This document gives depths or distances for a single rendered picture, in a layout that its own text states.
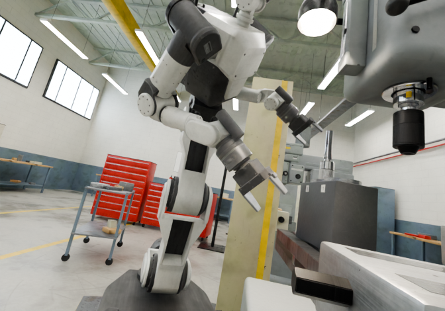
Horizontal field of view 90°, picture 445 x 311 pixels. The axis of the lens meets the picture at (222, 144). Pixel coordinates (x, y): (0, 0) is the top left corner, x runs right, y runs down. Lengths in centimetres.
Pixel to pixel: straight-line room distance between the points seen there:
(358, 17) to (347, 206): 44
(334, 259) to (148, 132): 1045
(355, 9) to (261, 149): 174
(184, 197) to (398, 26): 76
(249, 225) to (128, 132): 937
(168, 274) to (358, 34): 98
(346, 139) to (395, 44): 1030
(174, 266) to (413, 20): 99
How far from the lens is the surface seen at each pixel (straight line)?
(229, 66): 78
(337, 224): 67
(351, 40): 56
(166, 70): 73
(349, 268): 22
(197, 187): 89
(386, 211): 791
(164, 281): 105
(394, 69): 50
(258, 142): 222
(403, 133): 52
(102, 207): 580
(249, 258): 222
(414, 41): 49
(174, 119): 74
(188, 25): 68
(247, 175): 63
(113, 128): 1140
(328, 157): 84
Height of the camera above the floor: 105
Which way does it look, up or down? 12 degrees up
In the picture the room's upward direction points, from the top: 10 degrees clockwise
